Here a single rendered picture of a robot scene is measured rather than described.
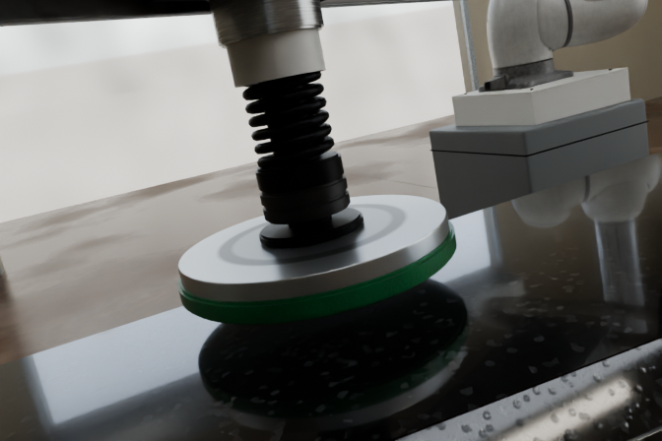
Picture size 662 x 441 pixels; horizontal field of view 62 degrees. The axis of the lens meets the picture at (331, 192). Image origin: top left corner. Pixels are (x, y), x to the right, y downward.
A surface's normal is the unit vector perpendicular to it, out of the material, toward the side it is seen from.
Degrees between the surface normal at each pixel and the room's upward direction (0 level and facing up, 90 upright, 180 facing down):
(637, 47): 90
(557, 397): 45
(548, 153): 90
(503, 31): 89
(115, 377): 0
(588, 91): 90
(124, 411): 0
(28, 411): 0
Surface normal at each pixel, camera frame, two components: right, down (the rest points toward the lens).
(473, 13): 0.39, 0.11
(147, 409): -0.19, -0.96
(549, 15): 0.04, 0.16
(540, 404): 0.07, -0.59
